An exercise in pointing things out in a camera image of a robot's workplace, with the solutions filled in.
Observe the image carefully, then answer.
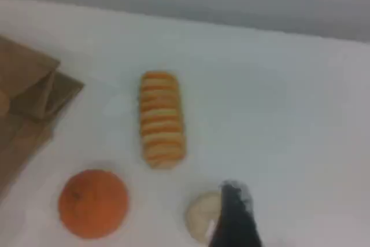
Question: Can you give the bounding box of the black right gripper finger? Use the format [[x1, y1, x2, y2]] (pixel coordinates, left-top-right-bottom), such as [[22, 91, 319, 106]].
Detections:
[[207, 180, 262, 247]]

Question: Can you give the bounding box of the pale cream round fruit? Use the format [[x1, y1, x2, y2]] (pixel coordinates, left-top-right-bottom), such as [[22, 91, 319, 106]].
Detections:
[[186, 191, 224, 244]]

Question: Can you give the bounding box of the orange fruit with stem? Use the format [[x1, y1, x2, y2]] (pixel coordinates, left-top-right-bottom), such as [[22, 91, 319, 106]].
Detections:
[[57, 168, 130, 241]]

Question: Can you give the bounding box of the orange striped bread roll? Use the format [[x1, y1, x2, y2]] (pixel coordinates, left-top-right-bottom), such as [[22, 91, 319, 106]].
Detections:
[[139, 70, 187, 169]]

